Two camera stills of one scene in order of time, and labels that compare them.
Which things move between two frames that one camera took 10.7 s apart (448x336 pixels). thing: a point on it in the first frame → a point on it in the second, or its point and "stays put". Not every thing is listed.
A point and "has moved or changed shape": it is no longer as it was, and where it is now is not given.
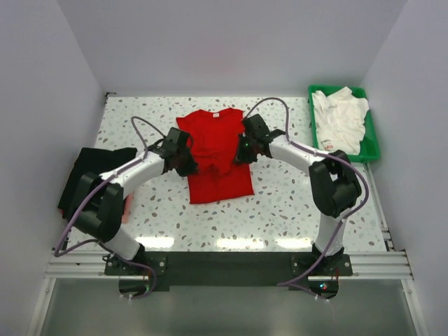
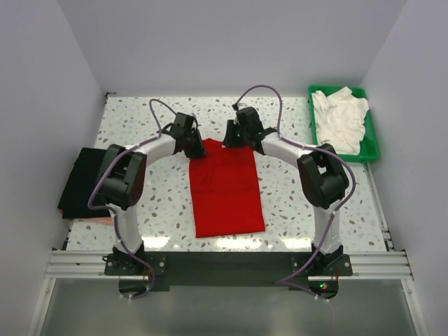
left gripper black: (190, 167) → (200, 150)
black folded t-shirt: (92, 160) stays put
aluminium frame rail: (389, 263) stays put
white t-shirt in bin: (339, 120) stays put
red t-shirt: (215, 145) has moved or changed shape
